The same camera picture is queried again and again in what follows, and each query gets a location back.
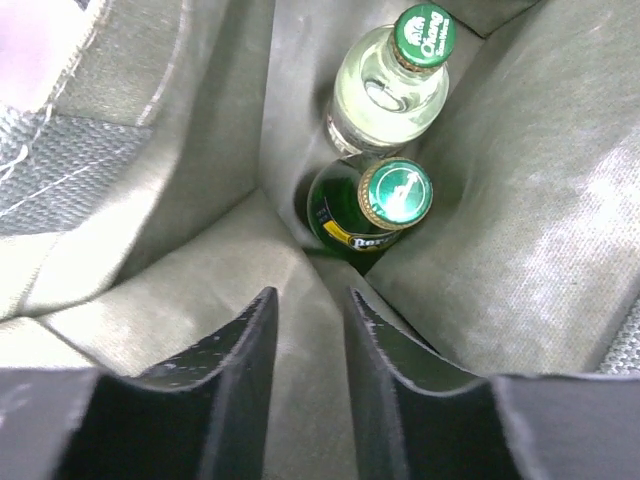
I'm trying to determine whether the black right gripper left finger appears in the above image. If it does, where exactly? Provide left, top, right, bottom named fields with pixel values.
left=1, top=287, right=278, bottom=479

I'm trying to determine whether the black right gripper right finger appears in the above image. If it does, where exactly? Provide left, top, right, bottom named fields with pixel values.
left=344, top=290, right=639, bottom=479

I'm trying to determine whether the clear chang soda bottle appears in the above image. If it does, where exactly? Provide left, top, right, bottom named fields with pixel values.
left=326, top=3, right=456, bottom=156

